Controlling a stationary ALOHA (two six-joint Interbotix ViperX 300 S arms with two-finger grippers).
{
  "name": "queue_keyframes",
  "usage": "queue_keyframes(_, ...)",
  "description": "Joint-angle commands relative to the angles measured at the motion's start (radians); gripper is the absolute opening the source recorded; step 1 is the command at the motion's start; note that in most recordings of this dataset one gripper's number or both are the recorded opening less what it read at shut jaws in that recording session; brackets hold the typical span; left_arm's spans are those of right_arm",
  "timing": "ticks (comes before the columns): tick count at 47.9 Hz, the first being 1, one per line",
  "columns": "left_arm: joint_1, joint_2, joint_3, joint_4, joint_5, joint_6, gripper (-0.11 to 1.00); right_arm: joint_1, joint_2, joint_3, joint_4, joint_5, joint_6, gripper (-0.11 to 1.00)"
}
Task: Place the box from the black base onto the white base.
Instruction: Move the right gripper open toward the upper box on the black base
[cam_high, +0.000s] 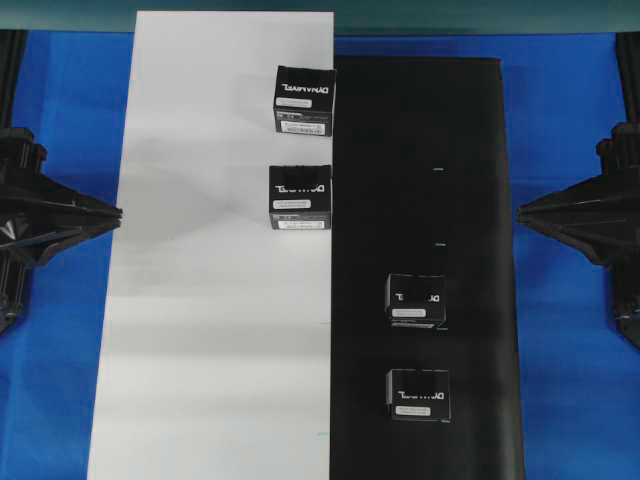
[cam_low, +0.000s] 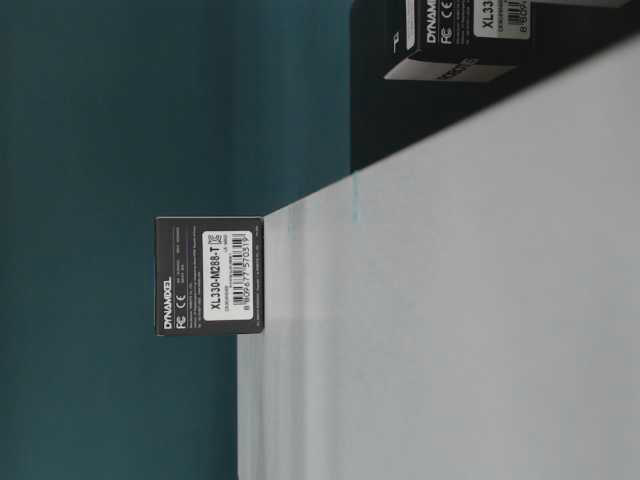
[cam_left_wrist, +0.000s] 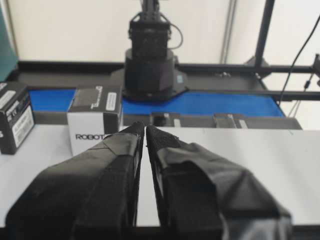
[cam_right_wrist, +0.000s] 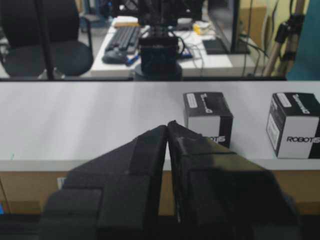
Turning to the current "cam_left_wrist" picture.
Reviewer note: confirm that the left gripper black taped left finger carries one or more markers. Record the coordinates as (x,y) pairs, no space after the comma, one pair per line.
(91,196)

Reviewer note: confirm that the black metal frame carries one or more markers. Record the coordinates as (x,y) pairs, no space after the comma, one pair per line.
(247,78)

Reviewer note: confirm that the black white Robotis box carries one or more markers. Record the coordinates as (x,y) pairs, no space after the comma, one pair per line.
(95,112)

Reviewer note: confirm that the black Dynamixel labelled box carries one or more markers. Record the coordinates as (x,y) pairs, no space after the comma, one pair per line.
(16,116)

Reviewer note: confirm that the blue table mat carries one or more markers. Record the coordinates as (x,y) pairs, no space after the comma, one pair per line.
(189,103)

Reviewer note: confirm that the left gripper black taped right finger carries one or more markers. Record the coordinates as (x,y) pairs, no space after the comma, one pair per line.
(201,195)

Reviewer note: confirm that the black camera on frame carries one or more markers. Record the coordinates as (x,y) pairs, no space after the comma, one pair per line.
(315,67)

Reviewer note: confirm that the teal panel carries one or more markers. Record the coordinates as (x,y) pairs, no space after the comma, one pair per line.
(8,59)

